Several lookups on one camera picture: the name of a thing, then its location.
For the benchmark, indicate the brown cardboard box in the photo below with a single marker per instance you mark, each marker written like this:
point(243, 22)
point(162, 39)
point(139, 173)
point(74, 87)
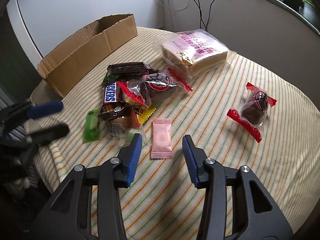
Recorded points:
point(77, 55)

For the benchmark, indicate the packaged sliced bread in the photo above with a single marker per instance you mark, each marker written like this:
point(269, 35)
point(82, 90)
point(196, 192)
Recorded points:
point(193, 53)

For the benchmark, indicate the green candy packet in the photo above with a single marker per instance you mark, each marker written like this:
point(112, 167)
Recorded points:
point(110, 79)

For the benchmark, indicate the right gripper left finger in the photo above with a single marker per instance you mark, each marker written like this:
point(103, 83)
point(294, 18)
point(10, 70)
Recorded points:
point(86, 204)

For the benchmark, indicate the pink candy packet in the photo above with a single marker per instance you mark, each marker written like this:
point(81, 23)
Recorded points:
point(161, 139)

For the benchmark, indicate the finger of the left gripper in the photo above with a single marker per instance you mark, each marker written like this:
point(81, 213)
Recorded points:
point(19, 113)
point(38, 139)

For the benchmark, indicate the red chocolate cake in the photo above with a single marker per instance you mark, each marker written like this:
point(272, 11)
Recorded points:
point(253, 112)

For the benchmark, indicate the Snickers bar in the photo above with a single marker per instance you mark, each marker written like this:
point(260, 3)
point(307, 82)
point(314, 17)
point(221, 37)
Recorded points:
point(112, 93)

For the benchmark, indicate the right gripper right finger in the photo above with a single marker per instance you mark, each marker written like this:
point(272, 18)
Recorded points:
point(236, 204)

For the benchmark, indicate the yellow candy packet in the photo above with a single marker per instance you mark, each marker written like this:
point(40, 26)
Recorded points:
point(144, 115)

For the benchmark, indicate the potted spider plant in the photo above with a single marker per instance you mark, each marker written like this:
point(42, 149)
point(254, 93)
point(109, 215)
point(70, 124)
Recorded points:
point(310, 13)

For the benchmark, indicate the dark chocolate wafer bar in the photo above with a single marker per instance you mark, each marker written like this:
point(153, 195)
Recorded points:
point(131, 68)

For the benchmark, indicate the light green candy wrapper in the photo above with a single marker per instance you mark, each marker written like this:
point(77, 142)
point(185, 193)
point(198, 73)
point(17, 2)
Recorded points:
point(91, 129)

